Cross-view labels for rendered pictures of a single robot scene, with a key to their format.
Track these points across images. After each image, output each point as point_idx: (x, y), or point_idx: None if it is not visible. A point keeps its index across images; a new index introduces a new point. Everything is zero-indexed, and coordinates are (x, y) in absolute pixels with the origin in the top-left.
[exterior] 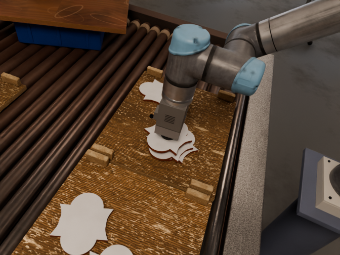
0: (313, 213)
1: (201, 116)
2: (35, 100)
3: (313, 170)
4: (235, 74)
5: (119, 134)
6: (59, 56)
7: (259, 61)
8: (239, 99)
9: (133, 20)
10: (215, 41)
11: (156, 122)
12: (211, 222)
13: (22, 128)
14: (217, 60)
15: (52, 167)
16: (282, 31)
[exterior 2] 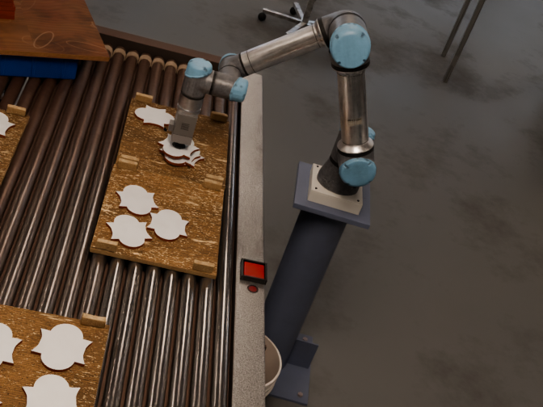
0: (305, 203)
1: (199, 134)
2: (42, 129)
3: (306, 177)
4: (230, 87)
5: (134, 150)
6: (35, 88)
7: (244, 79)
8: (231, 121)
9: None
10: None
11: (162, 140)
12: (225, 203)
13: (45, 151)
14: (219, 80)
15: (90, 176)
16: (256, 60)
